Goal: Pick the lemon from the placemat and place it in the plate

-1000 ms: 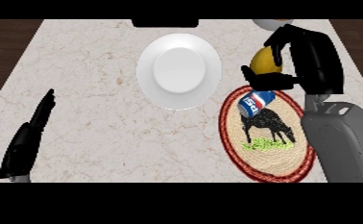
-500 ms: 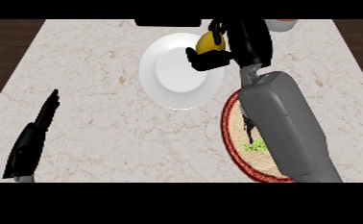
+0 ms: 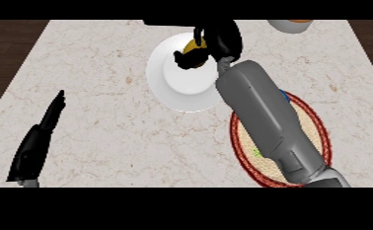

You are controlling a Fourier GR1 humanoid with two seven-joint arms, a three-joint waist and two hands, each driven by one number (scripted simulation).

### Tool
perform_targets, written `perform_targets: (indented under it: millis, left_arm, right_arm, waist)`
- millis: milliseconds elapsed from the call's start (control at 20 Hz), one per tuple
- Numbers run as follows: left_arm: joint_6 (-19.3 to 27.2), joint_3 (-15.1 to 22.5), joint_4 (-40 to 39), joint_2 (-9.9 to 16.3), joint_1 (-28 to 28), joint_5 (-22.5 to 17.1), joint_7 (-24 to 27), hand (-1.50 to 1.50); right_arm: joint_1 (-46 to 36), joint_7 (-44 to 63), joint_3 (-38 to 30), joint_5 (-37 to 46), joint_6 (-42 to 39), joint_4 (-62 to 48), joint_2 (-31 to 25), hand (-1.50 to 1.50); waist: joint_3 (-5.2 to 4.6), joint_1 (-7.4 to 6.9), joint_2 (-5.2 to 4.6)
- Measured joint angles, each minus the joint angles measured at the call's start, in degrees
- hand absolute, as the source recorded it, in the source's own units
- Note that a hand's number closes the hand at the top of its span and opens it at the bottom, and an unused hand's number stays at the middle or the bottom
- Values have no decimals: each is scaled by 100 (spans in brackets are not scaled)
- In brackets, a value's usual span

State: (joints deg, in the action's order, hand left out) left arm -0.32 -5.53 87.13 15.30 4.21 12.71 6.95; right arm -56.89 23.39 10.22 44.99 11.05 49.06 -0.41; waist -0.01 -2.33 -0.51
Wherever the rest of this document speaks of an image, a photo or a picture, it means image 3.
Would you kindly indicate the yellow lemon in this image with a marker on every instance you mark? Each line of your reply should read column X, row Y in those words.
column 191, row 46

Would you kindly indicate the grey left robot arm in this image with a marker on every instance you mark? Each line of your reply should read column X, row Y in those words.
column 29, row 183

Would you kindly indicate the red-rimmed woven placemat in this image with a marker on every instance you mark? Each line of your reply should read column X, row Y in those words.
column 309, row 128

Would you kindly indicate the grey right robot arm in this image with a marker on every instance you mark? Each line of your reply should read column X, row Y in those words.
column 263, row 115

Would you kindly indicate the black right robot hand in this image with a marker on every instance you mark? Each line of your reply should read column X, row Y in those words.
column 224, row 41

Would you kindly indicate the white bowl with orange contents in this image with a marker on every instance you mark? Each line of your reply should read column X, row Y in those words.
column 289, row 25

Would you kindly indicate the white round plate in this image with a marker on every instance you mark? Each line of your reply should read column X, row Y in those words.
column 185, row 82

